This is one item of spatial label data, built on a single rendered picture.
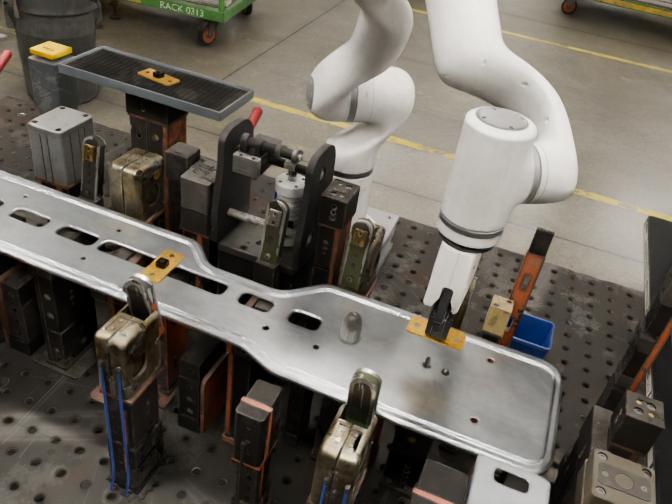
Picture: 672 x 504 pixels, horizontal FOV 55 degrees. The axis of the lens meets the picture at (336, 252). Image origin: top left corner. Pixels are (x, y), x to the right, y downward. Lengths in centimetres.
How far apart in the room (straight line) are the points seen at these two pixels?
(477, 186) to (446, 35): 20
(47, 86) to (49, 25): 231
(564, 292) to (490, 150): 108
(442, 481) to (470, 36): 56
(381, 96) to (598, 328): 79
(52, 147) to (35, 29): 258
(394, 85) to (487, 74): 57
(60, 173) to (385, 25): 67
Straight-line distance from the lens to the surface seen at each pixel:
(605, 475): 90
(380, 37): 120
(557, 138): 83
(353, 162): 144
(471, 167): 77
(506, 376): 104
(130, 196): 125
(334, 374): 96
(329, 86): 134
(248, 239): 125
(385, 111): 140
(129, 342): 94
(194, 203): 123
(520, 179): 78
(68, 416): 131
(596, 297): 182
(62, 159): 133
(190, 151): 126
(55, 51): 153
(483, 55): 83
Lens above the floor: 170
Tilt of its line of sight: 36 degrees down
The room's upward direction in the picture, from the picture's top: 9 degrees clockwise
